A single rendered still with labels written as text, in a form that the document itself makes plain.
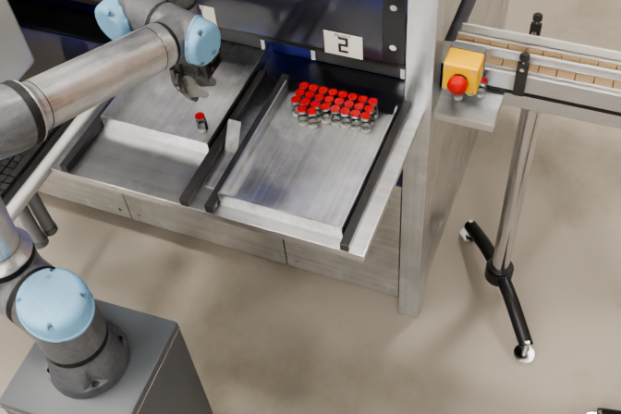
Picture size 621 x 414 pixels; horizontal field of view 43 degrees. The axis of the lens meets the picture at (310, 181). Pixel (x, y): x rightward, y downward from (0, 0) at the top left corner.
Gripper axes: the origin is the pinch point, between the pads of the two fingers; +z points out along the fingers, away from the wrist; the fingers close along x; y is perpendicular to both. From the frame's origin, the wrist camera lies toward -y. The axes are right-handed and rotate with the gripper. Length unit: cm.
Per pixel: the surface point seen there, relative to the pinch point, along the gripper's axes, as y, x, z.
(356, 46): 29.0, 20.0, -3.6
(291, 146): 20.8, 1.3, 10.3
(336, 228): 38.0, -17.6, 7.3
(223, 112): 2.4, 6.1, 10.4
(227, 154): 8.8, -5.0, 10.3
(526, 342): 78, 18, 91
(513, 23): 44, 162, 100
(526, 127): 65, 34, 24
